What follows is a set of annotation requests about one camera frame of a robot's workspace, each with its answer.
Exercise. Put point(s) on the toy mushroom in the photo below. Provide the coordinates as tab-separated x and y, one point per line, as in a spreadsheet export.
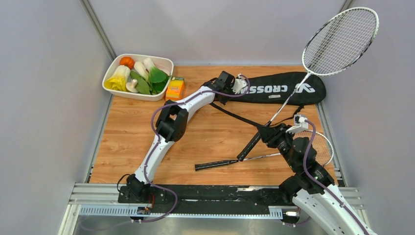
132	86

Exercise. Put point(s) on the orange toy pumpkin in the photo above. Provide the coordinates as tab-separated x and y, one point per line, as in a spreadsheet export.
128	62

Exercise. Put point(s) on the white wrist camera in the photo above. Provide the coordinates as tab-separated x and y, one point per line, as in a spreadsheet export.
240	85
300	124

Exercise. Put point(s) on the black racket bag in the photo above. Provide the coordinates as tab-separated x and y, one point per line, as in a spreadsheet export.
275	89

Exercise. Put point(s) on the white toy bok choy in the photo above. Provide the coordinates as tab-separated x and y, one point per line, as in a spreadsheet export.
141	70

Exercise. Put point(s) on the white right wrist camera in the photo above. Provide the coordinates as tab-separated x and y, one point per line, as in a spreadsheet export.
300	124

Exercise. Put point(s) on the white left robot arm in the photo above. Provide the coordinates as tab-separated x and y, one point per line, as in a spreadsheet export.
170	128

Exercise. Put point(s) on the yellow toy cabbage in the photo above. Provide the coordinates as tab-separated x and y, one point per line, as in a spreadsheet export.
119	79

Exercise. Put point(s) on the packaged colourful sponges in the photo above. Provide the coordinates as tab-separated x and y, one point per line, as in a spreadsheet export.
175	89

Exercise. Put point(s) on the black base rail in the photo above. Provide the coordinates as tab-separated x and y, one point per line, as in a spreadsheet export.
188	201

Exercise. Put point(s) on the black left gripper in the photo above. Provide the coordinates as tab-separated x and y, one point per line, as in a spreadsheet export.
224	102

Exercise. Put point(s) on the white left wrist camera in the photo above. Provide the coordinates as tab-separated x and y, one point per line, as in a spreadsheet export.
240	85

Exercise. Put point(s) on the white plastic tray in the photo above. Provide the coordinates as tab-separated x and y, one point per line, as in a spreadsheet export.
144	88

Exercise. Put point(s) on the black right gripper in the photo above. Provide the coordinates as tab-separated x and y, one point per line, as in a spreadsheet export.
269	135

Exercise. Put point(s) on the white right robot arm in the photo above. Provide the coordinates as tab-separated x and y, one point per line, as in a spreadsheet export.
312	188

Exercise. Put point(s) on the green toy bok choy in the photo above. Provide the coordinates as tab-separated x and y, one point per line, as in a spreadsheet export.
157	78

